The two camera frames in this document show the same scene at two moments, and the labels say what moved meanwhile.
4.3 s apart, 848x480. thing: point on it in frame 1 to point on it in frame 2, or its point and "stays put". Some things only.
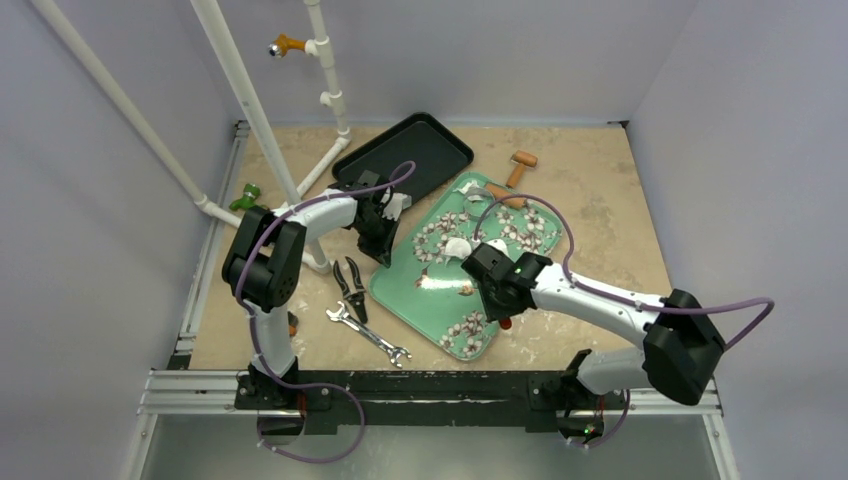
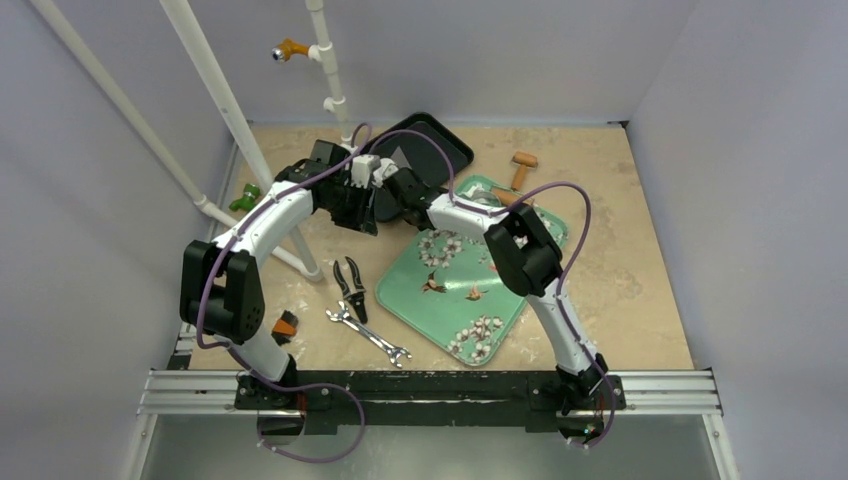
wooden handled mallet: (497, 191) stays put
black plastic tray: (415, 155) stays put
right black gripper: (500, 302) to (395, 192)
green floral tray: (424, 276) stays put
